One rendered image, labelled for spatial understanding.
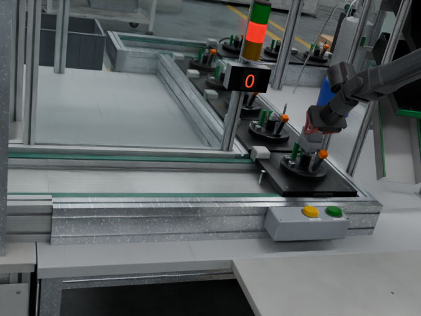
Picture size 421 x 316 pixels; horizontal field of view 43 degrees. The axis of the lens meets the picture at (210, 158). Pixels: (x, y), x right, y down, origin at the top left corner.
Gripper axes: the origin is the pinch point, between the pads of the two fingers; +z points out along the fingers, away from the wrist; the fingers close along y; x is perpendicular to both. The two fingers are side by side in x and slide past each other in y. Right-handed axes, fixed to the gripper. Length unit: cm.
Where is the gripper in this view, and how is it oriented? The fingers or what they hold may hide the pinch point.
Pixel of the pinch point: (312, 131)
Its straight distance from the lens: 154.6
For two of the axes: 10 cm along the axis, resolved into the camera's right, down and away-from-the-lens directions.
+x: 1.4, 9.1, -3.9
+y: -9.4, 0.0, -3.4
